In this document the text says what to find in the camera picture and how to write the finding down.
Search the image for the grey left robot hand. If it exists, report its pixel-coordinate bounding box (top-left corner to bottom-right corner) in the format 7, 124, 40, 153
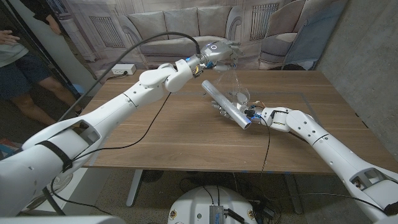
186, 41, 245, 73

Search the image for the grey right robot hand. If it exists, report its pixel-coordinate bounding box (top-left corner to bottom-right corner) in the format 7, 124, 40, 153
211, 91, 259, 120

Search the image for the cling film roll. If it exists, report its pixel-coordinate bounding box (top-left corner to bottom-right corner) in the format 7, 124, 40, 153
201, 67, 252, 131

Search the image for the printed sofa backdrop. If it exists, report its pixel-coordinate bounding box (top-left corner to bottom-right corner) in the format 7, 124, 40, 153
46, 0, 349, 83

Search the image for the white power strip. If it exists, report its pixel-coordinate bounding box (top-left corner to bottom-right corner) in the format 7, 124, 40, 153
111, 63, 137, 76

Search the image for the grey table leg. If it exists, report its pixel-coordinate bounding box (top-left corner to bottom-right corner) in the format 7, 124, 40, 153
126, 169, 144, 208
284, 173, 303, 215

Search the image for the black power adapter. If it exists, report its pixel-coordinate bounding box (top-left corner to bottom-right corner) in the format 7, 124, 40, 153
257, 201, 276, 218

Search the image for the white robot torso base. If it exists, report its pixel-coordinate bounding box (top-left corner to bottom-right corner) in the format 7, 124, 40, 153
167, 185, 258, 224

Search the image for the silver box on torso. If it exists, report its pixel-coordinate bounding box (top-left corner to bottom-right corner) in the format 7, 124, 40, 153
208, 205, 225, 224

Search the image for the black round floor object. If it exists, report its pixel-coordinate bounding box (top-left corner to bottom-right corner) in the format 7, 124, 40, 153
141, 169, 164, 184

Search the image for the white floor board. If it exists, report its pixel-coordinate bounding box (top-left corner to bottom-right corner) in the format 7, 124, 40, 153
30, 167, 113, 216

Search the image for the person in black top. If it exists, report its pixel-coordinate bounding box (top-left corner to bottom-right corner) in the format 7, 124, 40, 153
29, 0, 63, 35

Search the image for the person in grey shirt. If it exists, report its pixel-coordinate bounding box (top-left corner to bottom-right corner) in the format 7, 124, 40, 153
0, 29, 83, 126

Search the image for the white robot chest edge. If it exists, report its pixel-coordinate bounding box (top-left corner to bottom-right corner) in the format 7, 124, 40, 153
0, 215, 127, 224

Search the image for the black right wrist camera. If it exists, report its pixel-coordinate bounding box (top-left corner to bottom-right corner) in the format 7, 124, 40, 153
244, 108, 261, 121

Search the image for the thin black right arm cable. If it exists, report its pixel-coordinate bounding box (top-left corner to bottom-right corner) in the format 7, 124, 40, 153
261, 116, 387, 214

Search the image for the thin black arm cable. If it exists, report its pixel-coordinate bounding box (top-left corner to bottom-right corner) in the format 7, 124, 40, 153
261, 116, 387, 214
49, 91, 172, 216

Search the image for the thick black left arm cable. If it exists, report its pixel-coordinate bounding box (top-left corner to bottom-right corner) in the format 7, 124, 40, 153
57, 31, 201, 123

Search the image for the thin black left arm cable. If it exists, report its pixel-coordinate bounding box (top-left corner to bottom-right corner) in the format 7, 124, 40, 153
49, 91, 172, 216

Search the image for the black power strip cable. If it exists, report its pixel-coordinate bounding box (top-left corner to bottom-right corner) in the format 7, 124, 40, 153
107, 70, 129, 81

